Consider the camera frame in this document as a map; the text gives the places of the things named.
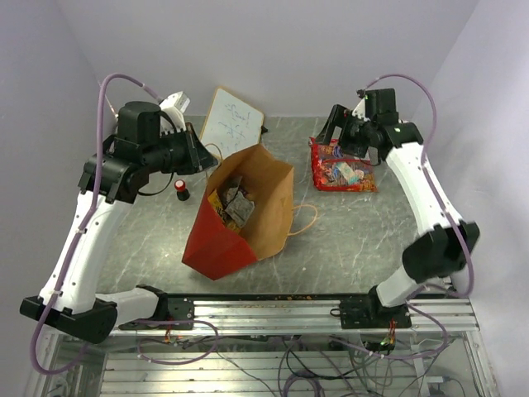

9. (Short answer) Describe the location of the brown M&M packet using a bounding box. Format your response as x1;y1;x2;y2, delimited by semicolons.
220;175;255;228

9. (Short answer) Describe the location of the small whiteboard yellow frame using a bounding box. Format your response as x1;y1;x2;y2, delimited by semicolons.
200;87;265;158

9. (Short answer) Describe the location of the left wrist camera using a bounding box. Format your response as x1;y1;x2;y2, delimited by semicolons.
159;91;190;131

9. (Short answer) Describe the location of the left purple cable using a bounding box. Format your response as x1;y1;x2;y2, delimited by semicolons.
29;73;166;375

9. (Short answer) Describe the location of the yellow M&M packet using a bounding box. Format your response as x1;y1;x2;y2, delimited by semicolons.
207;190;241;233

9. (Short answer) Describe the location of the red paper bag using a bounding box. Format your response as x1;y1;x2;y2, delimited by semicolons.
182;144;297;280

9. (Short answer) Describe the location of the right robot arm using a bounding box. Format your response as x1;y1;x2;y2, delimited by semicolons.
315;88;480;328

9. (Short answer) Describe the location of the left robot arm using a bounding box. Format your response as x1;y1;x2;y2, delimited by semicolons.
20;97;217;344

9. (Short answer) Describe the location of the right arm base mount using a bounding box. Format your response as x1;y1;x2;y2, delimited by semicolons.
330;297;412;329

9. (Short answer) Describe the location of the aluminium rail frame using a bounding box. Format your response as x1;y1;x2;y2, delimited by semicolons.
24;115;501;397

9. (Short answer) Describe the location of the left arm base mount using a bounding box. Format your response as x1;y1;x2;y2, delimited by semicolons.
167;298;194;330

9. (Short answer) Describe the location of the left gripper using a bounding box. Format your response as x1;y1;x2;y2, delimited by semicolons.
143;122;219;175

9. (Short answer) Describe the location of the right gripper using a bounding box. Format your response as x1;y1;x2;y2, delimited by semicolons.
315;105;376;159

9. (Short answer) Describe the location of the red cookie snack bag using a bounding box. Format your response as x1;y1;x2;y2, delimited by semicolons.
309;138;378;193

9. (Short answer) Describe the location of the red black marker cap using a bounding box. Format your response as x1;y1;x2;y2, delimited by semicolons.
174;179;190;202

